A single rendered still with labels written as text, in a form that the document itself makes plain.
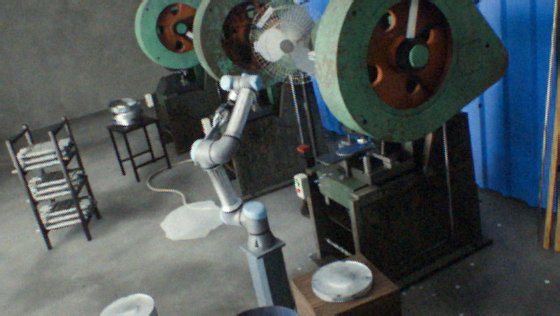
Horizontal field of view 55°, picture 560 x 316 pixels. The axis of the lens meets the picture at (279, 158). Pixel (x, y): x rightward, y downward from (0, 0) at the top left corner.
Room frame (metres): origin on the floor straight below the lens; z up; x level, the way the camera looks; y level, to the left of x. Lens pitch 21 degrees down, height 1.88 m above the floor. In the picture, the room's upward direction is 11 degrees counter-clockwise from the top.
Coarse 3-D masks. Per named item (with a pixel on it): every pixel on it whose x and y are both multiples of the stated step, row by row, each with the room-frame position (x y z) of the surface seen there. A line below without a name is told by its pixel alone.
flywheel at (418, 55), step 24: (408, 0) 2.51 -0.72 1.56; (408, 24) 2.44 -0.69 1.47; (432, 24) 2.56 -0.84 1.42; (384, 48) 2.44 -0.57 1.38; (408, 48) 2.36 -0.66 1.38; (432, 48) 2.55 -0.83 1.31; (384, 72) 2.44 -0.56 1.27; (408, 72) 2.49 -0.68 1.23; (432, 72) 2.55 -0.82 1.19; (384, 96) 2.43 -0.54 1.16; (408, 96) 2.49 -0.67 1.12; (432, 96) 2.53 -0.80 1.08
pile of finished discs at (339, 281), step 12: (336, 264) 2.32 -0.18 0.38; (348, 264) 2.30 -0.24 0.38; (360, 264) 2.27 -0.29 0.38; (324, 276) 2.23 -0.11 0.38; (336, 276) 2.21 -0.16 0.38; (348, 276) 2.19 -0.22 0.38; (360, 276) 2.18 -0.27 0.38; (324, 288) 2.14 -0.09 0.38; (336, 288) 2.12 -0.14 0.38; (348, 288) 2.10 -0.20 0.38; (360, 288) 2.08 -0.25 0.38; (336, 300) 2.06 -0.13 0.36; (348, 300) 2.04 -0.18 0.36
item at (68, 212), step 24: (48, 144) 4.17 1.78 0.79; (72, 144) 4.25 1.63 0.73; (24, 168) 3.94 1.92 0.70; (72, 168) 4.24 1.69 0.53; (48, 192) 3.97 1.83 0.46; (72, 192) 3.93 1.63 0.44; (48, 216) 4.00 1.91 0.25; (72, 216) 3.98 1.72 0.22; (96, 216) 4.33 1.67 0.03; (48, 240) 3.91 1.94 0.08
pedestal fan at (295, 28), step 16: (256, 16) 3.67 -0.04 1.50; (288, 16) 3.55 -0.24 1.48; (304, 16) 3.52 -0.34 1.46; (256, 32) 3.66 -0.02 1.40; (272, 32) 3.68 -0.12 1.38; (288, 32) 3.57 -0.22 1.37; (304, 32) 3.48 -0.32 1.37; (256, 48) 3.70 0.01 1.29; (272, 48) 3.65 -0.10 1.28; (288, 48) 3.53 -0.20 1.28; (304, 48) 3.52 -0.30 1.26; (304, 64) 3.59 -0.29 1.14; (304, 80) 3.68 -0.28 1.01; (304, 96) 3.68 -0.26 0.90; (304, 208) 3.68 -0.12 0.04
